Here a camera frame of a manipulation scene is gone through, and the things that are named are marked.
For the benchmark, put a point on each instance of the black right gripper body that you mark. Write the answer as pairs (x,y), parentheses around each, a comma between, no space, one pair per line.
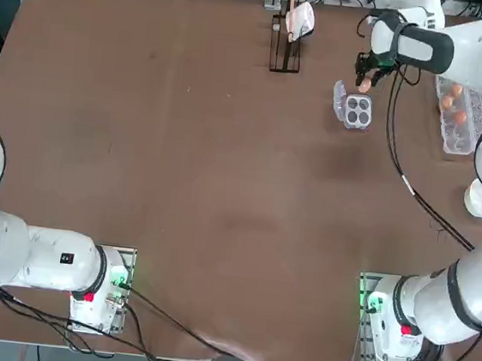
(371,64)

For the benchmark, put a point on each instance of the brown egg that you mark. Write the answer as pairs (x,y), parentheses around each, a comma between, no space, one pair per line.
(365,86)
(460,117)
(447,102)
(456,89)

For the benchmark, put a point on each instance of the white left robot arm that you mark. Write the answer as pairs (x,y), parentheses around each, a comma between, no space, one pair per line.
(9,251)

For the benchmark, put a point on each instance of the small four-slot egg tray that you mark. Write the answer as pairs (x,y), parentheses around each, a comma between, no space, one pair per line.
(358,111)

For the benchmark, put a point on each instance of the transparent twelve-slot egg tray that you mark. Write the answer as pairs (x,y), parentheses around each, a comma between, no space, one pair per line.
(480,119)

